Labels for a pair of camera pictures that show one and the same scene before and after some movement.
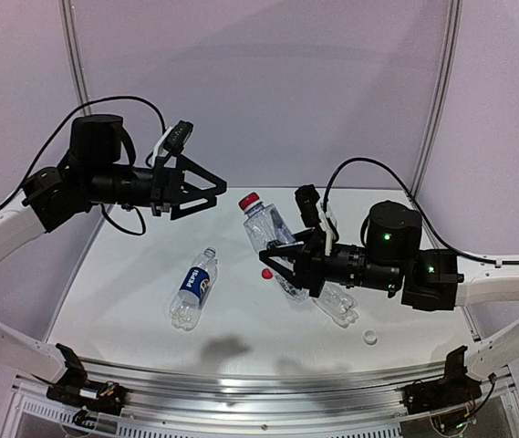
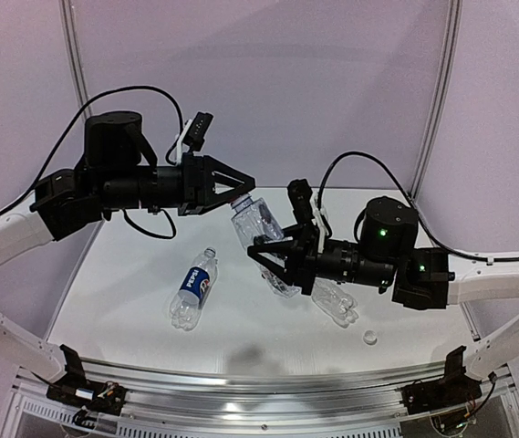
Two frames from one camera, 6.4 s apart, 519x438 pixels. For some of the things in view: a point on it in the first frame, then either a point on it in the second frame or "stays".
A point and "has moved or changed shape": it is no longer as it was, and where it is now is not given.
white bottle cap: (370, 337) stays
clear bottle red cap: (338, 303) stays
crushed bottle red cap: (249, 200) has moved or changed shape
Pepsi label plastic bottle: (195, 288) stays
